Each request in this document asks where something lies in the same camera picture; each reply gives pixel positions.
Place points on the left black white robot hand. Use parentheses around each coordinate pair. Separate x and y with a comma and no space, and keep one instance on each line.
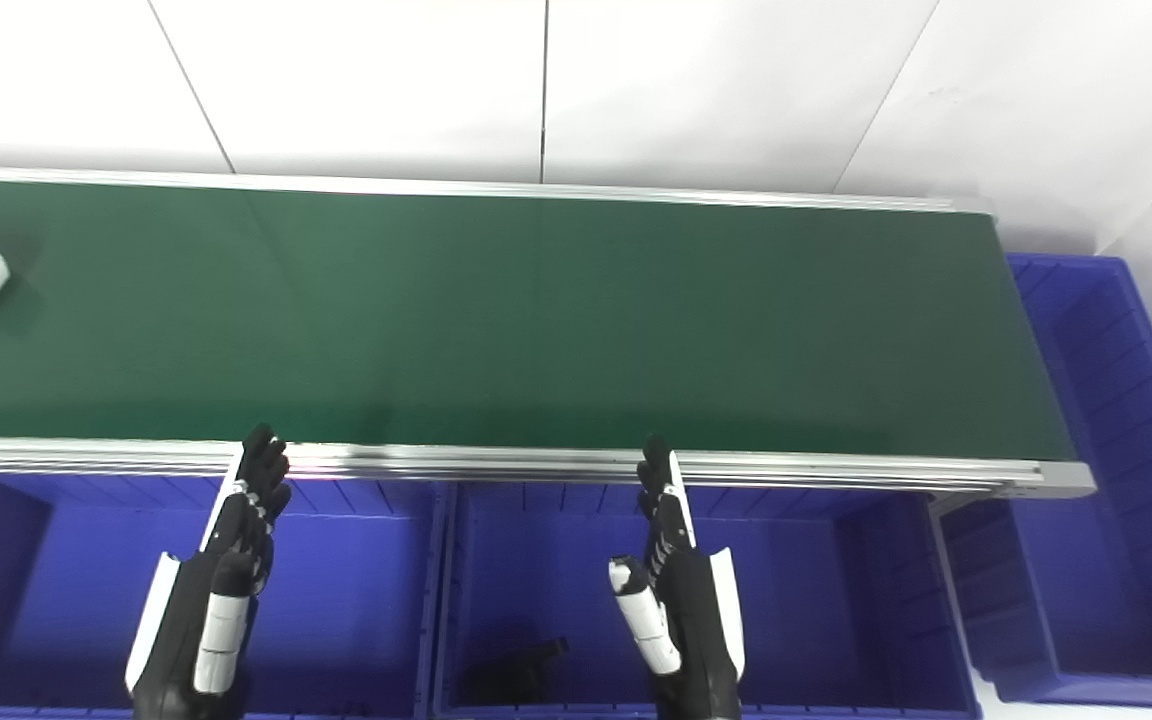
(226,560)

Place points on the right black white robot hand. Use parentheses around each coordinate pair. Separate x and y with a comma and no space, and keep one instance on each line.
(681,580)

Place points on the blue plastic bin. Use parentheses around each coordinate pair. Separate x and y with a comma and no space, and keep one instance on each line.
(786,600)
(86,600)
(1116,420)

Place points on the black part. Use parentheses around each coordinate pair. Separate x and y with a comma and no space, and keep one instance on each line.
(511,675)

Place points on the green conveyor belt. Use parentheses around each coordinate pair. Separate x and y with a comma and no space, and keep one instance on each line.
(496,463)
(536,320)

